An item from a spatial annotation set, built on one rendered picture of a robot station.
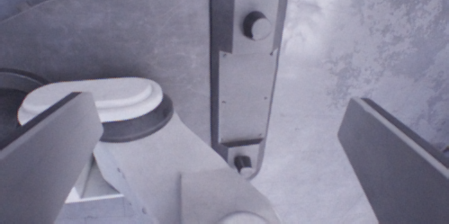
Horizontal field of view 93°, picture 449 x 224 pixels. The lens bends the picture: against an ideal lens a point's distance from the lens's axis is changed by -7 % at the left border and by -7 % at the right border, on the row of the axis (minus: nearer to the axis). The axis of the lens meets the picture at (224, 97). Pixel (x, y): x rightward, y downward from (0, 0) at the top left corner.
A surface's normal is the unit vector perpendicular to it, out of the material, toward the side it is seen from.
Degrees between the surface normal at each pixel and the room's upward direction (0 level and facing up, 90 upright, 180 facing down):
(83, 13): 0
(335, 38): 0
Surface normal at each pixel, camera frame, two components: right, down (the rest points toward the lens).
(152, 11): 0.20, 0.51
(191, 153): 0.02, -0.86
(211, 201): -0.06, -0.99
